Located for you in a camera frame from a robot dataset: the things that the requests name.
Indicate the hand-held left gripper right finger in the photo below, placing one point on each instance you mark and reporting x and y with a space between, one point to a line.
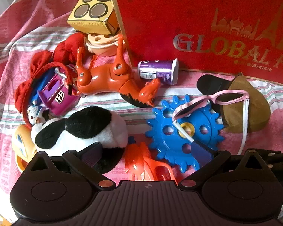
201 151

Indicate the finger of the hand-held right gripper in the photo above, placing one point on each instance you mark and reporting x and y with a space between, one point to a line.
278 157

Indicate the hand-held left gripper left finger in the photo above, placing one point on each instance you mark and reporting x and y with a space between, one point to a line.
92 154

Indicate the blue toy gear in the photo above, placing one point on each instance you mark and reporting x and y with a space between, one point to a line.
165 141

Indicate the orange toy water gun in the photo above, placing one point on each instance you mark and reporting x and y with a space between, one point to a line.
141 162

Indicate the brown hat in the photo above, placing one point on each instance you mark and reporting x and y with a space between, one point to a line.
245 113

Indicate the pink sunglasses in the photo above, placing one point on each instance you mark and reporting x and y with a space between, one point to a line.
224 97

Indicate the red cardboard box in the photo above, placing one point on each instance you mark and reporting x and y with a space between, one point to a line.
167 16

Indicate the panda plush toy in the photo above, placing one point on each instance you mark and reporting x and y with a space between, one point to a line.
85 131

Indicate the purple toy house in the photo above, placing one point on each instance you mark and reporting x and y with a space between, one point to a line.
56 94

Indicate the yellow round toy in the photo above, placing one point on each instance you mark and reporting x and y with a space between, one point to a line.
20 141

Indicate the orange toy horse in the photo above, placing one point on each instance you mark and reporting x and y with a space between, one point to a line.
101 77

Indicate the purple yogurt cup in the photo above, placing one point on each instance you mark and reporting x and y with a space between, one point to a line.
155 71

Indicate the red cloth bag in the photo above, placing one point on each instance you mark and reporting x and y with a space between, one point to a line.
23 91

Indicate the red plush toy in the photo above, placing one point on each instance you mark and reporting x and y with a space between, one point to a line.
66 49

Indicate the yellow plastic object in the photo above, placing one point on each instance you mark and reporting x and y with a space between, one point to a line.
1 220

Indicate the peach plastic toy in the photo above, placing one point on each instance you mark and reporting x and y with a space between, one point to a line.
97 40

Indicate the pink striped blanket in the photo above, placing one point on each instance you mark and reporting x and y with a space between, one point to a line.
26 28

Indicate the yellow box with circles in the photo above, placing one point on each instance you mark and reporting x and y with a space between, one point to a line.
92 9

